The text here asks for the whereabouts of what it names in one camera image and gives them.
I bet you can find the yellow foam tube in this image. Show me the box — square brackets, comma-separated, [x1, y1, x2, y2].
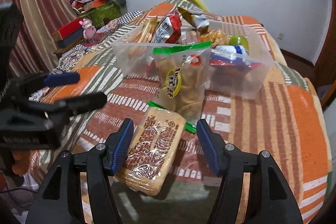
[179, 0, 210, 12]

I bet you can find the clear pack of buns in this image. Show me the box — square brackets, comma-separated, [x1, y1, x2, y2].
[128, 17, 158, 57]

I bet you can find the pink plush toy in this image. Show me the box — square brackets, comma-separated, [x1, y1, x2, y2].
[80, 19, 96, 43]

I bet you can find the blue white snack bag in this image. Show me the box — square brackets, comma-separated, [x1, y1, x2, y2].
[210, 45, 261, 71]

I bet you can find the green-zip bag of crackers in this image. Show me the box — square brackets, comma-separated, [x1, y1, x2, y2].
[149, 42, 211, 134]

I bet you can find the small orange yellow snack pack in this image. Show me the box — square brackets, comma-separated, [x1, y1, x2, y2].
[177, 7, 210, 34]

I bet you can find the red striped curtain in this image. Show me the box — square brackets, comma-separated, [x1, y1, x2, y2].
[1, 0, 76, 76]

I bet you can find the pile of clutter with green box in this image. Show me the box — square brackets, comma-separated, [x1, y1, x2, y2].
[70, 0, 127, 28]

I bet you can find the gold-striped clear bread pack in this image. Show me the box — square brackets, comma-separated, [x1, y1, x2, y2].
[199, 30, 229, 48]

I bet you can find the red white snack packet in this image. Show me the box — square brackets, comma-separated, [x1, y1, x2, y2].
[151, 11, 182, 44]

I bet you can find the green jelly cup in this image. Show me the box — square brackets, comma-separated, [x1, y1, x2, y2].
[229, 35, 249, 53]

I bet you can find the brown printed bread loaf pack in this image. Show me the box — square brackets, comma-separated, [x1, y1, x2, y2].
[115, 107, 186, 196]

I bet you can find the clear plastic storage bin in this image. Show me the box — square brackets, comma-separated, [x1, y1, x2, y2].
[111, 21, 275, 101]

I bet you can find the red and black box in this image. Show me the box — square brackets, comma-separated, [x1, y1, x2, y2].
[52, 18, 83, 48]

